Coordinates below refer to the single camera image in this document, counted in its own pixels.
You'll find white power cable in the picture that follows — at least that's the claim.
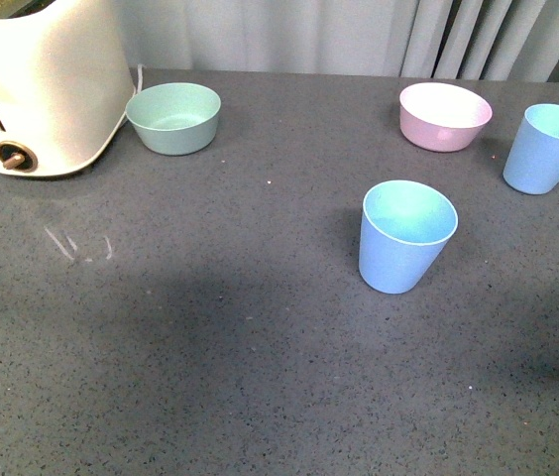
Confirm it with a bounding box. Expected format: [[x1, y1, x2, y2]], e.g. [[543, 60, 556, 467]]
[[119, 65, 146, 128]]

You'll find blue cup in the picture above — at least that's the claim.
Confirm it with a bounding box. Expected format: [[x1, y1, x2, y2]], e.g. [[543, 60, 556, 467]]
[[359, 179, 459, 295], [503, 103, 559, 195]]

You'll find pink bowl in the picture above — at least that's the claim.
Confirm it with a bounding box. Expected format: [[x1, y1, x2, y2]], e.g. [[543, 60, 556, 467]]
[[399, 82, 493, 153]]

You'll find green bowl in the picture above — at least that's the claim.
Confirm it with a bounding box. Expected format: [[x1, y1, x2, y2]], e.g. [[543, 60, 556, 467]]
[[125, 82, 222, 156]]

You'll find white toaster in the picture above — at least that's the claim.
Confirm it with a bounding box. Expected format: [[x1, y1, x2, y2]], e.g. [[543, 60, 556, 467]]
[[0, 0, 136, 177]]

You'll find grey curtain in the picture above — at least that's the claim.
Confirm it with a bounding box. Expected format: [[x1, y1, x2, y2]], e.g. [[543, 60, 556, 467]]
[[110, 0, 559, 83]]

